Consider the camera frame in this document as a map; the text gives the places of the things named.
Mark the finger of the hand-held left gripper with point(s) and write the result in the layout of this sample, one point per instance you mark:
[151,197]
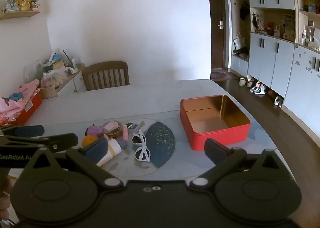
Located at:
[30,131]
[60,140]

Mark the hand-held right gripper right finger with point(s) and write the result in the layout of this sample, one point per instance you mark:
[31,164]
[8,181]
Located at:
[213,149]

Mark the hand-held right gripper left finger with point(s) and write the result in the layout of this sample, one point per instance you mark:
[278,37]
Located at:
[98,149]

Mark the red tin box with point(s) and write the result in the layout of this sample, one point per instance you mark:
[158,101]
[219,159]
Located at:
[212,140]

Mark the orange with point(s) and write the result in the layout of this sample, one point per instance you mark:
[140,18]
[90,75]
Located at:
[88,140]

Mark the white bottle with yellow band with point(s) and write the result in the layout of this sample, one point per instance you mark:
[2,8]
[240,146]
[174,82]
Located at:
[112,149]

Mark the purple plush toy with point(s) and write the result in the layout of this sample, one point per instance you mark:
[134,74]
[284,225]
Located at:
[93,130]

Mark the pink block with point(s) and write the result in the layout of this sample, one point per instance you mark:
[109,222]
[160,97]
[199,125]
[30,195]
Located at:
[111,125]

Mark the pink tube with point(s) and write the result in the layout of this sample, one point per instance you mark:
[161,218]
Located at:
[125,133]

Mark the person's left hand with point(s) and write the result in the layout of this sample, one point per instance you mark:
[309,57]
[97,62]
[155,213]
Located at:
[3,205]

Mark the red storage box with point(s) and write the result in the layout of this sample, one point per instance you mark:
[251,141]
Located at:
[32,107]

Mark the pink printed cloth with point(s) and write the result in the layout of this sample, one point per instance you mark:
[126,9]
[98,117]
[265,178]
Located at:
[15,107]

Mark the cardboard box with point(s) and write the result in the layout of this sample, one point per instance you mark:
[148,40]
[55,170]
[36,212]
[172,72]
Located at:
[48,92]

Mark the dark blue speckled mat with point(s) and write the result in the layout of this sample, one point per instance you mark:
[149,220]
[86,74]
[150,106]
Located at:
[160,142]

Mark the clear plastic bag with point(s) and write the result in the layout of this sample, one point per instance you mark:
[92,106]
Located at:
[53,79]

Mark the low white sideboard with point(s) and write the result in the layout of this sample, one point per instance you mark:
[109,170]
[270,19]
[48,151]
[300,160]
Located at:
[72,80]

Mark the yellow teal box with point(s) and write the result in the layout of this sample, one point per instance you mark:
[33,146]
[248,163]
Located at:
[58,64]

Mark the beige shoe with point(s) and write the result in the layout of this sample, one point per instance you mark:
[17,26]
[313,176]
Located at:
[249,83]
[242,81]

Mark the white black sneaker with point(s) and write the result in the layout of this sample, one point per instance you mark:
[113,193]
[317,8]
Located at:
[254,88]
[262,90]

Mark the patterned door rug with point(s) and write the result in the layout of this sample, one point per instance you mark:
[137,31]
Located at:
[223,75]

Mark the small white bottle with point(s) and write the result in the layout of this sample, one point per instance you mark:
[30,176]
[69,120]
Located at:
[74,64]

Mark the white shoe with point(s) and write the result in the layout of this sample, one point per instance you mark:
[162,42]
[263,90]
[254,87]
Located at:
[278,101]

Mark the brown shoe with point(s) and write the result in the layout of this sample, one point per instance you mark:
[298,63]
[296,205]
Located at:
[271,92]

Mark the wooden chair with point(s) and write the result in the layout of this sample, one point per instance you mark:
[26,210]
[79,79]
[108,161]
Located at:
[105,66]

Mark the white tote bag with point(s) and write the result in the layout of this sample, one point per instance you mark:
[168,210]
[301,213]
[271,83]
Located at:
[240,42]

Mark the red plush toy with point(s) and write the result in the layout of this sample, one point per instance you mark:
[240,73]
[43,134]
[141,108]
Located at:
[270,28]

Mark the dark hanging hat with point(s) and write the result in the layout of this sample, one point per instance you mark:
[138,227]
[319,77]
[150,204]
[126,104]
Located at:
[244,11]

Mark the brown door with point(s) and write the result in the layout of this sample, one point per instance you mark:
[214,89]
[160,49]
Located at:
[217,5]

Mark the blue-grey cabinet wall unit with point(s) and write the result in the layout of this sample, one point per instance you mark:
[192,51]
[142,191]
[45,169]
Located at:
[287,72]

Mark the wooden wall shelf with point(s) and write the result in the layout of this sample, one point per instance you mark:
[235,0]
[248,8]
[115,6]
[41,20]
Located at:
[20,14]

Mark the small photo frame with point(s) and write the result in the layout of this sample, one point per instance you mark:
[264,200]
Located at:
[11,3]

